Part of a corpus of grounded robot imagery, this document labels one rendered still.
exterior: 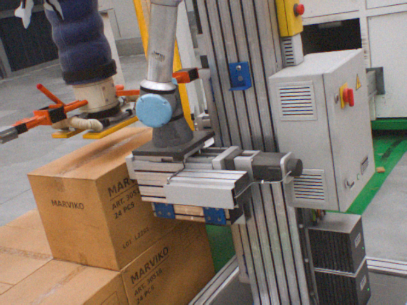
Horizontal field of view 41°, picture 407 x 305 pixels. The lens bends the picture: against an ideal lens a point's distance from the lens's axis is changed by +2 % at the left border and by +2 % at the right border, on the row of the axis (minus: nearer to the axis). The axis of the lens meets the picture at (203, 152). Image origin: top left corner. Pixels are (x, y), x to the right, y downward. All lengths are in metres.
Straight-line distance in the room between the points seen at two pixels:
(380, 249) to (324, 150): 1.44
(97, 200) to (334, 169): 0.89
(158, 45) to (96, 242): 0.89
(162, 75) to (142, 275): 0.94
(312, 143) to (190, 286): 1.11
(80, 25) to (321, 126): 1.02
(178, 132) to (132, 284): 0.71
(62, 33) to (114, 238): 0.82
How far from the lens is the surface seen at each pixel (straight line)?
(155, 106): 1.70
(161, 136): 1.87
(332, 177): 1.78
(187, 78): 2.30
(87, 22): 2.19
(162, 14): 1.67
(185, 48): 5.92
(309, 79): 1.70
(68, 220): 2.26
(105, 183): 2.08
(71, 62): 2.21
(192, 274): 2.59
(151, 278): 2.34
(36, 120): 2.09
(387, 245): 3.15
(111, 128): 2.18
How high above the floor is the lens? 1.57
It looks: 18 degrees down
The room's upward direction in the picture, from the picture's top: 11 degrees counter-clockwise
